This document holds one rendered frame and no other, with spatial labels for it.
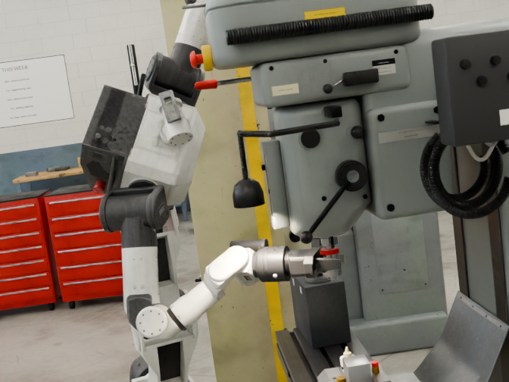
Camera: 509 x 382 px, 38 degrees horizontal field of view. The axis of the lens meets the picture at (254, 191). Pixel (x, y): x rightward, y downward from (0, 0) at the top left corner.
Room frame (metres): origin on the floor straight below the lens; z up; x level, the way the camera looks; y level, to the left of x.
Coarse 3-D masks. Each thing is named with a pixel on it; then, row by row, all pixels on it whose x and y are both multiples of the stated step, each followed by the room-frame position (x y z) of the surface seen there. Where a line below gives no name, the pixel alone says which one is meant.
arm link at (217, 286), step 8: (232, 248) 1.82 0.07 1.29; (240, 248) 1.81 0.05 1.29; (224, 256) 1.81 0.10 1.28; (232, 256) 1.80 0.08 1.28; (240, 256) 1.80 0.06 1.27; (248, 256) 1.81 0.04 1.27; (216, 264) 1.81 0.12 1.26; (224, 264) 1.80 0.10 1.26; (232, 264) 1.79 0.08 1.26; (240, 264) 1.78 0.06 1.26; (208, 272) 1.80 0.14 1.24; (216, 272) 1.79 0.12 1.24; (224, 272) 1.78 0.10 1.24; (232, 272) 1.78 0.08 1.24; (208, 280) 1.80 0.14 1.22; (216, 280) 1.78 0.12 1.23; (224, 280) 1.78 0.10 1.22; (208, 288) 1.80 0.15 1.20; (216, 288) 1.79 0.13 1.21; (224, 288) 1.80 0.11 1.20; (216, 296) 1.80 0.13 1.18
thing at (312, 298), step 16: (320, 272) 2.19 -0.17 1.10; (304, 288) 2.10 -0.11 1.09; (320, 288) 2.10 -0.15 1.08; (336, 288) 2.11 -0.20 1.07; (304, 304) 2.12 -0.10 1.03; (320, 304) 2.10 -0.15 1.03; (336, 304) 2.11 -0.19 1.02; (304, 320) 2.16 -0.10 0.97; (320, 320) 2.10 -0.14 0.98; (336, 320) 2.11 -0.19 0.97; (304, 336) 2.19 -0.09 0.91; (320, 336) 2.10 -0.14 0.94; (336, 336) 2.11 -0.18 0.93
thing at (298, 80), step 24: (384, 48) 1.67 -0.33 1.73; (264, 72) 1.65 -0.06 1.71; (288, 72) 1.65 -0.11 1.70; (312, 72) 1.65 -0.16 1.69; (336, 72) 1.66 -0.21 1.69; (384, 72) 1.67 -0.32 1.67; (408, 72) 1.68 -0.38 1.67; (264, 96) 1.65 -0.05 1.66; (288, 96) 1.65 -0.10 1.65; (312, 96) 1.65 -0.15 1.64; (336, 96) 1.66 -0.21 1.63
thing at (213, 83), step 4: (208, 80) 1.85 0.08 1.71; (212, 80) 1.85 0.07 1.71; (216, 80) 1.85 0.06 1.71; (220, 80) 1.86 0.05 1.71; (224, 80) 1.85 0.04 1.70; (228, 80) 1.85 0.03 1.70; (232, 80) 1.85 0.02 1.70; (236, 80) 1.85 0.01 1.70; (240, 80) 1.86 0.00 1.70; (244, 80) 1.86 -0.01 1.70; (248, 80) 1.86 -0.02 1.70; (196, 84) 1.84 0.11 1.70; (200, 84) 1.84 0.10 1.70; (204, 84) 1.84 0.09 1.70; (208, 84) 1.84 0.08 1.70; (212, 84) 1.84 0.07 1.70; (216, 84) 1.84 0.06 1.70; (220, 84) 1.85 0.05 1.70; (224, 84) 1.85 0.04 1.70; (196, 88) 1.85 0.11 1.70; (200, 88) 1.85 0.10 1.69; (204, 88) 1.85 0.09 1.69; (208, 88) 1.85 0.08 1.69; (212, 88) 1.85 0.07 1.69; (216, 88) 1.85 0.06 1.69
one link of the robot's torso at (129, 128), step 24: (120, 96) 2.02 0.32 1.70; (96, 120) 1.96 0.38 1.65; (120, 120) 1.98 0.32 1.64; (144, 120) 1.99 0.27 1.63; (192, 120) 2.03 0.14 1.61; (96, 144) 1.92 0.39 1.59; (120, 144) 1.94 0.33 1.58; (144, 144) 1.95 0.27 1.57; (168, 144) 1.97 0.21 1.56; (192, 144) 2.00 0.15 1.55; (96, 168) 2.00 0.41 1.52; (120, 168) 1.97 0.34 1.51; (144, 168) 1.92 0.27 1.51; (168, 168) 1.93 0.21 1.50; (192, 168) 1.98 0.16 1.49; (96, 192) 2.05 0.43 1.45; (168, 192) 1.95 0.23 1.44
